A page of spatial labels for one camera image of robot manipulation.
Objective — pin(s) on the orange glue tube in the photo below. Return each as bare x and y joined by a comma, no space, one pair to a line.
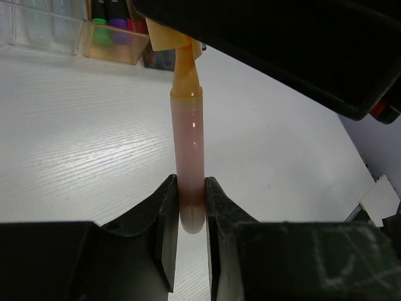
186,103

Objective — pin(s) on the green highlighter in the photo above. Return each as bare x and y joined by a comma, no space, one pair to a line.
101,35

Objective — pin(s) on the dark grey plastic container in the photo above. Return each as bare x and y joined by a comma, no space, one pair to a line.
159,60

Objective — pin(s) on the orange eraser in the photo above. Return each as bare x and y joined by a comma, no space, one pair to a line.
165,38

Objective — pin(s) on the clear plastic container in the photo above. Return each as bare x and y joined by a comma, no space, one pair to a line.
43,25

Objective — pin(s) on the orange plastic container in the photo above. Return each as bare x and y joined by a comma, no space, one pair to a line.
127,54

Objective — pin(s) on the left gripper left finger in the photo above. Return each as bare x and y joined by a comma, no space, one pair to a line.
129,258

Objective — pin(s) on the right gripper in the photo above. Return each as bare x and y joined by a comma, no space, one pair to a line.
344,55

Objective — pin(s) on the pink highlighter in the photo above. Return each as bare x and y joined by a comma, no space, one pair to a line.
137,25

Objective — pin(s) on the purple highlighter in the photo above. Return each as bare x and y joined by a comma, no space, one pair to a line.
117,17

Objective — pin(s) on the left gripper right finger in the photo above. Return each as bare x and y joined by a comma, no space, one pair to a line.
253,260

